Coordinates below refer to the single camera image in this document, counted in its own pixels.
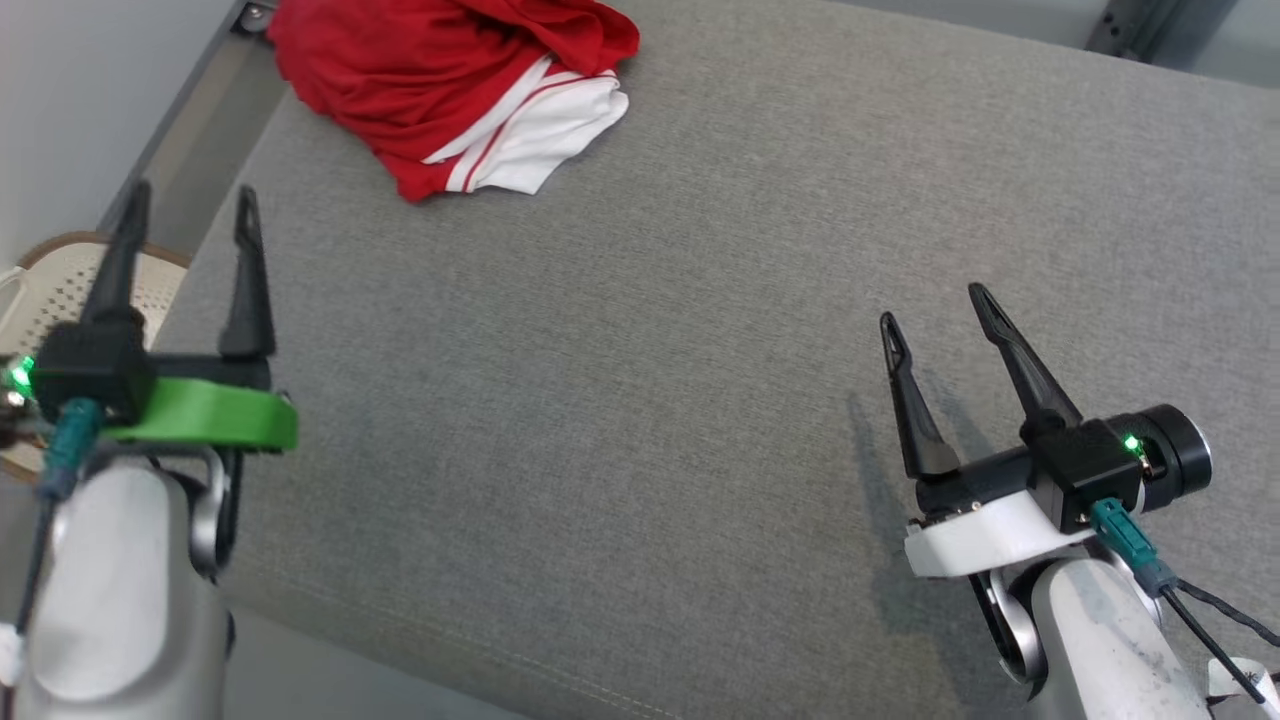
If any white woven laundry basket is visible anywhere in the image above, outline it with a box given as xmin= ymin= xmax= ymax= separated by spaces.
xmin=0 ymin=232 xmax=193 ymax=483

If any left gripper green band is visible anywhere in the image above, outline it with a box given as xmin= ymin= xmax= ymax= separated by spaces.
xmin=80 ymin=180 xmax=300 ymax=453

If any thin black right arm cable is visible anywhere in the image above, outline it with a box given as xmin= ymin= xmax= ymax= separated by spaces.
xmin=1172 ymin=576 xmax=1280 ymax=649

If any dark metal frame corner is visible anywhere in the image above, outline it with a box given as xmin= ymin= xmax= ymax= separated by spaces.
xmin=1085 ymin=0 xmax=1241 ymax=63

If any left camera cable teal connector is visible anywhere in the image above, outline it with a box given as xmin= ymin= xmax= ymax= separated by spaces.
xmin=15 ymin=398 xmax=105 ymax=641

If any right camera cable teal connector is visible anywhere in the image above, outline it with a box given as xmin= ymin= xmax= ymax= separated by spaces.
xmin=1090 ymin=498 xmax=1266 ymax=706

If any camera cable teal connector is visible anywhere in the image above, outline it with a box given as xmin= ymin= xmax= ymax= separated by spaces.
xmin=1090 ymin=498 xmax=1266 ymax=706
xmin=15 ymin=398 xmax=105 ymax=641

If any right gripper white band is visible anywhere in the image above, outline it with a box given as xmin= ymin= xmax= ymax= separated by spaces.
xmin=879 ymin=283 xmax=1214 ymax=580

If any red jersey with white sleeves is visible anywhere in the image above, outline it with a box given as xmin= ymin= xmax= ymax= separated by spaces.
xmin=266 ymin=0 xmax=633 ymax=204

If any grey metal frame bar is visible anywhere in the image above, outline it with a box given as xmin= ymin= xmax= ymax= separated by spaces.
xmin=95 ymin=0 xmax=291 ymax=236

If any white cable tag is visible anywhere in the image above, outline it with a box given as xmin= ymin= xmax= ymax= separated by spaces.
xmin=1205 ymin=655 xmax=1280 ymax=720

